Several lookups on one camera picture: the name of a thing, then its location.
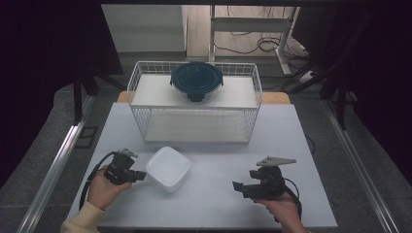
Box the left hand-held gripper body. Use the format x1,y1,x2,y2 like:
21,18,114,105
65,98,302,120
103,148,140,186

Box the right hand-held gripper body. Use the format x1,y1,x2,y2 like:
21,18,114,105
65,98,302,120
248,155,297,200

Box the white square lidded container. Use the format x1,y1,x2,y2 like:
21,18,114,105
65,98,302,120
145,146,191,193

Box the white wire shelf rack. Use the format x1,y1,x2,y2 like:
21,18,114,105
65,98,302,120
126,60,263,146

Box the round glass container blue lid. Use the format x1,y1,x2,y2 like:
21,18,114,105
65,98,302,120
169,61,224,105

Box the person's left hand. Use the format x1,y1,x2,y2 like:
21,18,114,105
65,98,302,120
86,164,133,211

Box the person's right hand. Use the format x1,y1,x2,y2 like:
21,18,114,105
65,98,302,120
255,191,305,231

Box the black metal stand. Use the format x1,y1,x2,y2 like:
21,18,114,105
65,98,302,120
72,74,128,126

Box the wooden table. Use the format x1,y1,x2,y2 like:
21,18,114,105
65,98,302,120
116,90,292,105

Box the white power strip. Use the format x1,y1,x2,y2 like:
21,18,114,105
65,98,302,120
296,70,318,84

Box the black curtain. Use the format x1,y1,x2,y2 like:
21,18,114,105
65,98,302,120
291,5,412,185
0,0,124,188

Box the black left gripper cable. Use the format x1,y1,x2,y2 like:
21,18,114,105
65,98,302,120
79,150,117,212

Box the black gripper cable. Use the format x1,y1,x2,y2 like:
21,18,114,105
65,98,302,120
79,150,117,212
282,177,303,223

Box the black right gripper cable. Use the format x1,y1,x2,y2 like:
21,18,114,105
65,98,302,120
282,177,303,223

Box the silver metal rail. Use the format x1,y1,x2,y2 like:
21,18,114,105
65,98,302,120
322,93,401,233
16,95,96,233

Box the black floor cables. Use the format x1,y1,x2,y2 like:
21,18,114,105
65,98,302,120
213,5,310,62

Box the white metal desk frame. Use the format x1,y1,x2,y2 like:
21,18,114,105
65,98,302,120
208,4,300,76

